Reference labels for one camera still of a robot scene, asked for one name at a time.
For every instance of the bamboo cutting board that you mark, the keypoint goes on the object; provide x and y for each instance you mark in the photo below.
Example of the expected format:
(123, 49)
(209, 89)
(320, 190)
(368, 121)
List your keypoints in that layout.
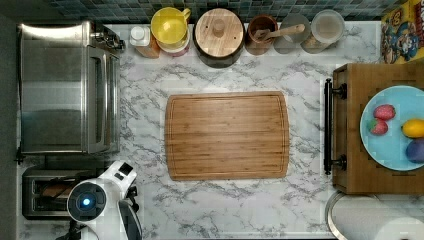
(227, 136)

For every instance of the purple plum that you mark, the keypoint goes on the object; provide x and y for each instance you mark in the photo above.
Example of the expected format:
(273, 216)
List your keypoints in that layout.
(415, 150)

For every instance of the wooden spoon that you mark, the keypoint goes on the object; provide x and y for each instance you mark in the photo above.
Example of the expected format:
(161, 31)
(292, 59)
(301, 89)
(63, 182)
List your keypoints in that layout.
(280, 32)

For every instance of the white capped spice bottle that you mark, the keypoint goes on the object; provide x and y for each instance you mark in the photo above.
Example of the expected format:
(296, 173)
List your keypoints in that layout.
(144, 42)

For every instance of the yellow cereal box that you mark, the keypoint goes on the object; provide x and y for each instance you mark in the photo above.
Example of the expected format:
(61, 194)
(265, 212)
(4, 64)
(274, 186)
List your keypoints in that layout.
(402, 34)

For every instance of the black slot toaster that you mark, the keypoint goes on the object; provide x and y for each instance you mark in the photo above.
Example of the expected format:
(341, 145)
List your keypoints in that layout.
(37, 207)

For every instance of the brown ceramic cup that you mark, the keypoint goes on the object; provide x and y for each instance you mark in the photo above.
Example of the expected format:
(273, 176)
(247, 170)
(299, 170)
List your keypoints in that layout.
(259, 26)

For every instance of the stainless steel toaster oven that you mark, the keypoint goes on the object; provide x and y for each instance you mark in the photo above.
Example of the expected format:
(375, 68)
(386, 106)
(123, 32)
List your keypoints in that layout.
(69, 88)

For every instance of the pink white container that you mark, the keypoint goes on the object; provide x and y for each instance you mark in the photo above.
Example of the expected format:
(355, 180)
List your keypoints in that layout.
(177, 52)

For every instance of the red strawberry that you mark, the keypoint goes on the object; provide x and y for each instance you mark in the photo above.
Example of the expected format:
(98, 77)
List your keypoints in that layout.
(384, 112)
(377, 127)

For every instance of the black jar wooden lid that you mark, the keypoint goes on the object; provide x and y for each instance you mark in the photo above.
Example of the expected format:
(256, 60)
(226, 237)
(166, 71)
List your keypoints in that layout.
(219, 38)

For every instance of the toast slice in toaster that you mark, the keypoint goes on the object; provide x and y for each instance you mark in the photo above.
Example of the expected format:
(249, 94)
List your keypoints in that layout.
(59, 190)

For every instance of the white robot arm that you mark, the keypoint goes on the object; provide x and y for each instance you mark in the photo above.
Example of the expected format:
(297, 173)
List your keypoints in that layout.
(104, 207)

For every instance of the clear glass jar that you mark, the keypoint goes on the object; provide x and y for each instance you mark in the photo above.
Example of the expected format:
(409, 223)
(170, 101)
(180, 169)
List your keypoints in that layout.
(285, 44)

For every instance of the clear jar white lid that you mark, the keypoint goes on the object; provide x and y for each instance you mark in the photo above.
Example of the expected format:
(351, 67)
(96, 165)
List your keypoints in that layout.
(327, 27)

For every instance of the black cabinet handle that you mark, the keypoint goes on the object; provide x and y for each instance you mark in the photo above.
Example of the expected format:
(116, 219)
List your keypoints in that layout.
(329, 92)

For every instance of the yellow lemon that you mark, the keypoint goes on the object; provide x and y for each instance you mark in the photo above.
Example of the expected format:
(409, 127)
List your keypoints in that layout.
(413, 128)

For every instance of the light blue plate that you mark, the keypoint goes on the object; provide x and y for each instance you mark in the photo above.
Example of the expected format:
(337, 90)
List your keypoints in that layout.
(389, 149)

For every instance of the yellow measuring cup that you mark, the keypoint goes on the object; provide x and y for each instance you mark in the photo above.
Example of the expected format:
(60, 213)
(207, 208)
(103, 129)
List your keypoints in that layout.
(169, 25)

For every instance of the wooden drawer cabinet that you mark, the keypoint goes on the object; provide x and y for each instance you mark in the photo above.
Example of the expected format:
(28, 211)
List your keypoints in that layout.
(363, 175)

